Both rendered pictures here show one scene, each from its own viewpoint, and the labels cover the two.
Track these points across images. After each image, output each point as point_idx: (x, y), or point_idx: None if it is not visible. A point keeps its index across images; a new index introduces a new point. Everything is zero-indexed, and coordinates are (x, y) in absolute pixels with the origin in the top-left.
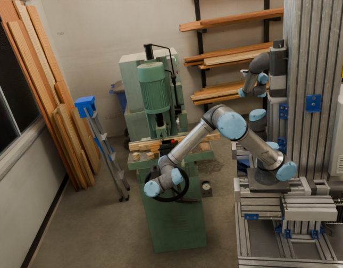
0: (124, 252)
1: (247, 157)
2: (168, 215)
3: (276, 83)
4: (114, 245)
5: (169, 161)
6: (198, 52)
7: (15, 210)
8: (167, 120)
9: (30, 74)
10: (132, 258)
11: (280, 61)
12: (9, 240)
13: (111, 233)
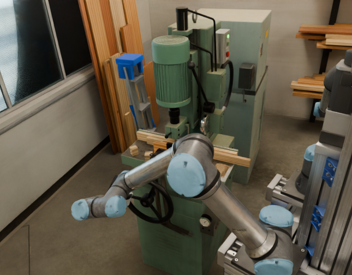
0: (115, 245)
1: (286, 205)
2: (160, 231)
3: (333, 123)
4: (111, 232)
5: (123, 182)
6: (328, 21)
7: (30, 156)
8: (190, 118)
9: (87, 12)
10: (118, 255)
11: (347, 90)
12: (15, 184)
13: (117, 217)
